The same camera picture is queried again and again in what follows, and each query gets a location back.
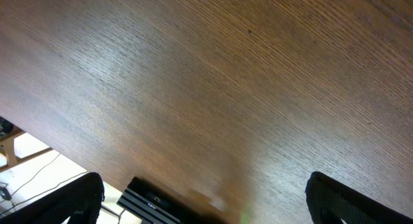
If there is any thin floor cable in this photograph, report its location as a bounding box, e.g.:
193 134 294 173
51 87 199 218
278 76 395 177
0 152 91 217

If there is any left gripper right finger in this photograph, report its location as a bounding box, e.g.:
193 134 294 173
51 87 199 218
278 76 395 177
305 172 412 224

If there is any black aluminium rail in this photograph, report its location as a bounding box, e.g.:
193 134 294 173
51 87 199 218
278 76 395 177
117 177 224 224

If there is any wooden frame furniture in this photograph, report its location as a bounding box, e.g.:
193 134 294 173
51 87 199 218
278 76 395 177
1 126 53 172

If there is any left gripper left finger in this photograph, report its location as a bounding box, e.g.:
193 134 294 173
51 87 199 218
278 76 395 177
1 172 105 224

